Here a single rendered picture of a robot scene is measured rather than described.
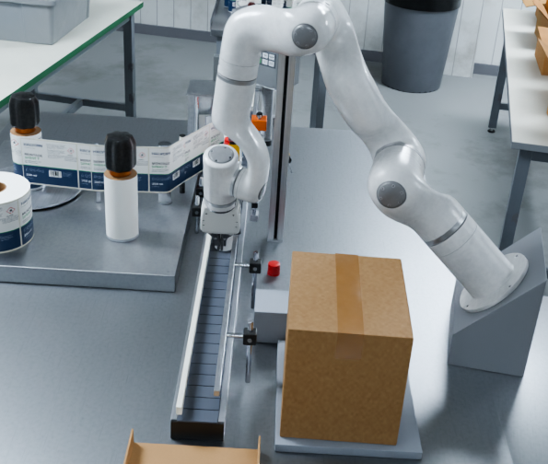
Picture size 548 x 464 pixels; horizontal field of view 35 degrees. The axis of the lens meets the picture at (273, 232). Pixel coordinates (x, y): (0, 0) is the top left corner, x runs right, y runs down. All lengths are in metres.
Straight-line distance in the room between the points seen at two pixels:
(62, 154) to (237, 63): 0.82
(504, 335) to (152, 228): 1.02
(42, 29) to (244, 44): 2.49
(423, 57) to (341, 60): 4.38
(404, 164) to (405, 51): 4.37
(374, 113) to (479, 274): 0.45
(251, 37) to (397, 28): 4.38
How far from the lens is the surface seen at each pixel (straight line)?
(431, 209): 1.99
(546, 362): 2.23
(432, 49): 6.30
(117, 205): 2.38
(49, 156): 2.63
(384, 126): 1.98
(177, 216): 2.56
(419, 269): 2.49
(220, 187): 2.09
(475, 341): 2.10
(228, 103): 1.99
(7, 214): 2.37
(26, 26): 4.37
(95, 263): 2.34
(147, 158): 2.56
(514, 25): 5.34
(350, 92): 1.92
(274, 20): 1.87
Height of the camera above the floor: 2.08
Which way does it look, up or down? 29 degrees down
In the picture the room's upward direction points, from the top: 4 degrees clockwise
